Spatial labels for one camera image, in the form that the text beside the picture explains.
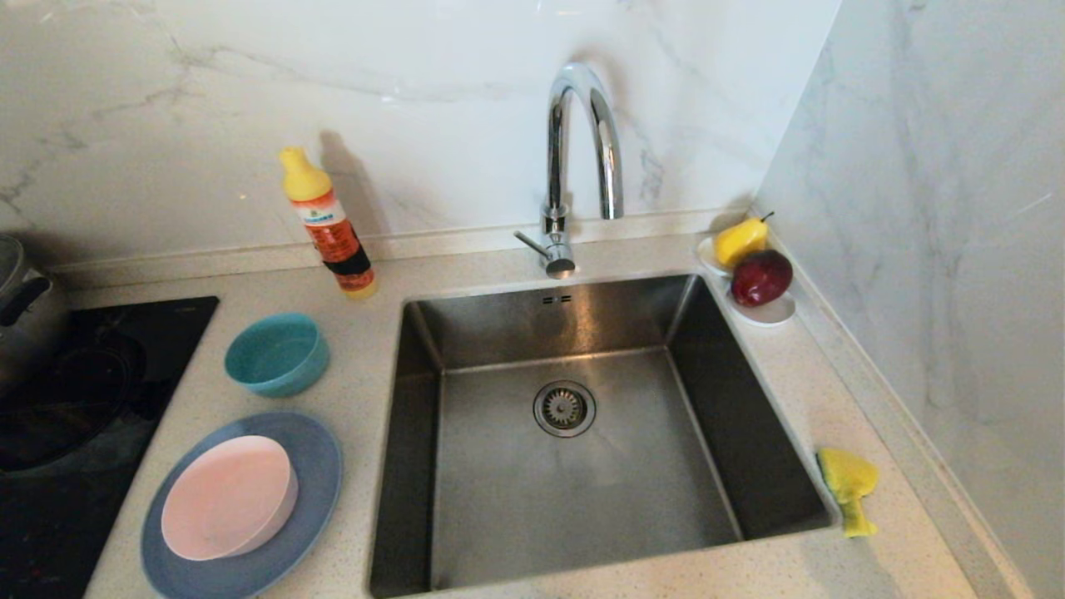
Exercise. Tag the dark red apple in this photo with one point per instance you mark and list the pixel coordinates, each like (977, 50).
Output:
(761, 279)

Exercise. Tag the stainless steel sink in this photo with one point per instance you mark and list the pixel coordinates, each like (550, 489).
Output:
(516, 499)

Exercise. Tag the pink bowl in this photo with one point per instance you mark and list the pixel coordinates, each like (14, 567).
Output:
(225, 499)

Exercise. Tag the black induction cooktop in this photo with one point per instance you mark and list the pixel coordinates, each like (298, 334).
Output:
(50, 516)

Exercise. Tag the yellow orange detergent bottle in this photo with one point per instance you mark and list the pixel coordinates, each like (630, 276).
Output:
(333, 233)

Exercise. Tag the small white dish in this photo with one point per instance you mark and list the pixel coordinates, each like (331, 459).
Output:
(774, 313)
(707, 256)

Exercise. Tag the teal bowl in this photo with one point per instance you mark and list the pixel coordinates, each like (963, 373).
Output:
(274, 358)

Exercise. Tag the yellow green sponge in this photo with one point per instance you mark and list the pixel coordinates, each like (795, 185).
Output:
(849, 476)

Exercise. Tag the blue-grey plate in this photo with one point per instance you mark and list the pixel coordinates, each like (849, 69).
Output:
(320, 466)

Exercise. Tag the round metal drain strainer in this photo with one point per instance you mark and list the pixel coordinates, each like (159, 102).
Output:
(564, 408)

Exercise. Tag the yellow pear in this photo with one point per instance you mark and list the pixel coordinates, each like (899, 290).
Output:
(739, 241)

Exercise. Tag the chrome gooseneck faucet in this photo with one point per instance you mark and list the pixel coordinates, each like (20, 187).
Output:
(556, 150)

